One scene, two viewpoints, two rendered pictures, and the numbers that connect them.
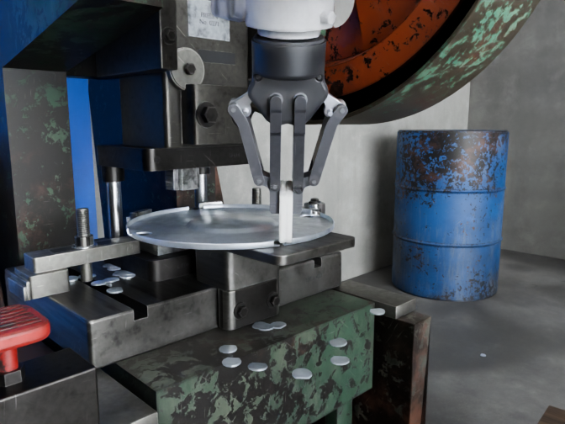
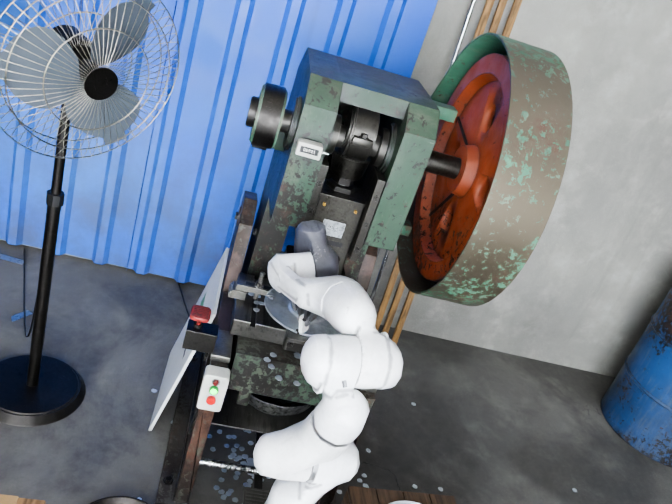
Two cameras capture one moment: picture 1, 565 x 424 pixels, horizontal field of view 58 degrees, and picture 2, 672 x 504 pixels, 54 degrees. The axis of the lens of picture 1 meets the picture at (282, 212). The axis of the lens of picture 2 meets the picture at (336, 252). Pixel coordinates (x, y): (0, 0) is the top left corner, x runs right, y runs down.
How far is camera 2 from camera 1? 1.57 m
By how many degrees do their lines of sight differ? 34
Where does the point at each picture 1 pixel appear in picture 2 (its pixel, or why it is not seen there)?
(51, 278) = (239, 293)
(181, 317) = (268, 333)
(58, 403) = (204, 339)
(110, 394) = (225, 344)
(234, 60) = (341, 245)
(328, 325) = not seen: hidden behind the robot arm
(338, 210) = (588, 305)
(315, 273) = not seen: hidden behind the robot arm
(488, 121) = not seen: outside the picture
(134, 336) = (248, 331)
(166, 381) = (242, 351)
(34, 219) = (259, 257)
